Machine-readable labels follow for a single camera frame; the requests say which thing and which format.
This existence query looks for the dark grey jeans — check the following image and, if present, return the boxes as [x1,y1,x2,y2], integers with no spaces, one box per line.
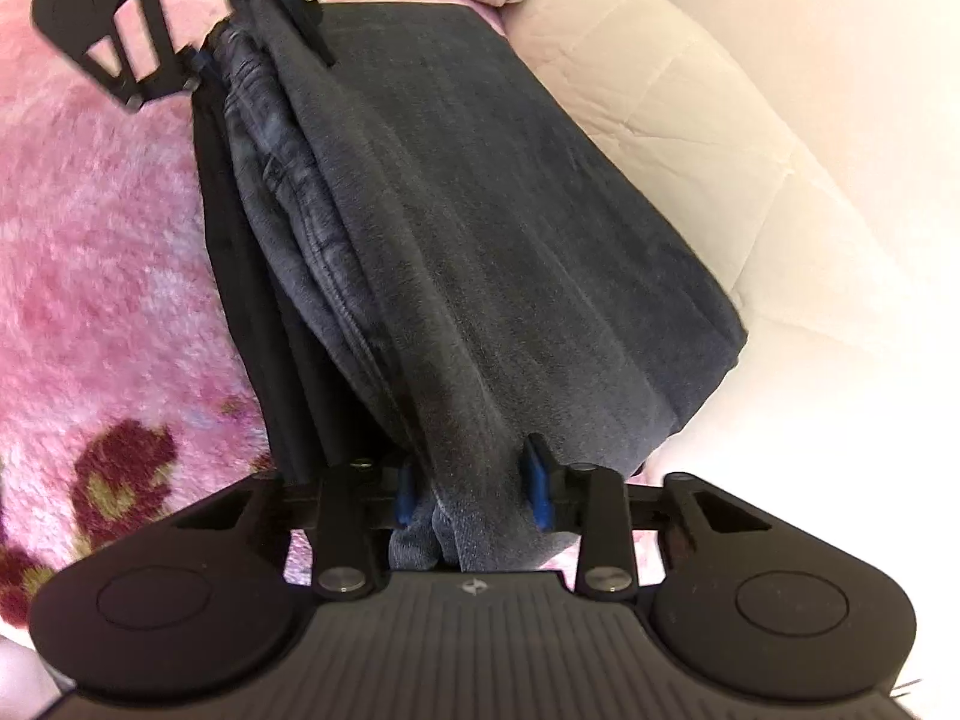
[210,0,745,572]

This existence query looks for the black garment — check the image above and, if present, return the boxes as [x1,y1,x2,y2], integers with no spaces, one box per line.
[190,82,371,483]

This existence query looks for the pink rose blanket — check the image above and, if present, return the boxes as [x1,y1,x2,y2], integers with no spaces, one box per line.
[0,0,513,631]

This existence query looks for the beige padded headboard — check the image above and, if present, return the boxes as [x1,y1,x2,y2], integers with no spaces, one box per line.
[499,0,960,511]

